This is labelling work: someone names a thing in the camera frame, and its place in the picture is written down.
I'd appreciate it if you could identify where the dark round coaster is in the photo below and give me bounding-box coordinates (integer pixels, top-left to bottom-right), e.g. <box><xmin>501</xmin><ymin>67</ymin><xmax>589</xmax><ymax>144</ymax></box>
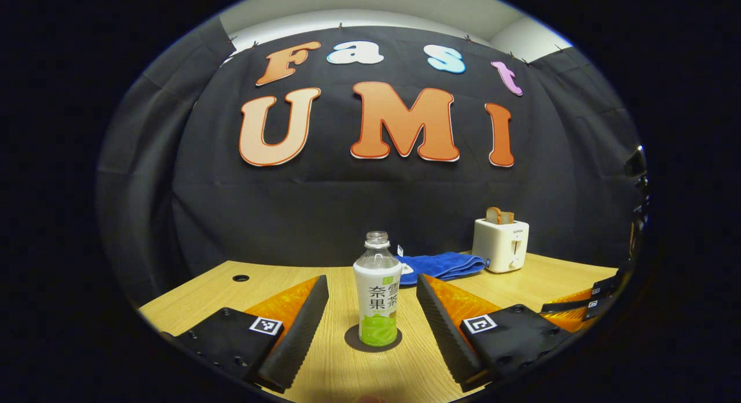
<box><xmin>344</xmin><ymin>324</ymin><xmax>403</xmax><ymax>353</ymax></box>

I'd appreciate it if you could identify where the cream toaster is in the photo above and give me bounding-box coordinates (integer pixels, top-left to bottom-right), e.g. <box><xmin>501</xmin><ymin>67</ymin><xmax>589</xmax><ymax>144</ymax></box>
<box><xmin>471</xmin><ymin>218</ymin><xmax>530</xmax><ymax>274</ymax></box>

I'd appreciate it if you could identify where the black backdrop cloth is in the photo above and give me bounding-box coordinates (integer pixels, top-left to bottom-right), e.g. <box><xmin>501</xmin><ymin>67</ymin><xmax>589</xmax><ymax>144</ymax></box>
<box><xmin>96</xmin><ymin>18</ymin><xmax>649</xmax><ymax>308</ymax></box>

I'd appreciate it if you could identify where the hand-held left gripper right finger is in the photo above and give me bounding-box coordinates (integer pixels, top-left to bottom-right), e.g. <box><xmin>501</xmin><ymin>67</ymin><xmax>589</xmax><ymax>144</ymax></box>
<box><xmin>416</xmin><ymin>273</ymin><xmax>574</xmax><ymax>394</ymax></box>

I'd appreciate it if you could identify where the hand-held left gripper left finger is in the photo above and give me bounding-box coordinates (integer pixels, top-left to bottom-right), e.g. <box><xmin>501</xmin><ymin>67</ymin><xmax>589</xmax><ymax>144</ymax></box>
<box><xmin>159</xmin><ymin>274</ymin><xmax>329</xmax><ymax>394</ymax></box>

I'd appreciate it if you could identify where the clear water bottle green label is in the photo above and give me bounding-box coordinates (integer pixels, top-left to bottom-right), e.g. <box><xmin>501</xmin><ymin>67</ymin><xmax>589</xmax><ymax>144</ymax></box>
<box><xmin>353</xmin><ymin>231</ymin><xmax>403</xmax><ymax>347</ymax></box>

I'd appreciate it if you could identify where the blue folded towel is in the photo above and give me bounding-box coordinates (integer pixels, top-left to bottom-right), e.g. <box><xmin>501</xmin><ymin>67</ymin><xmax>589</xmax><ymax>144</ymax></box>
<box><xmin>395</xmin><ymin>244</ymin><xmax>487</xmax><ymax>286</ymax></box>

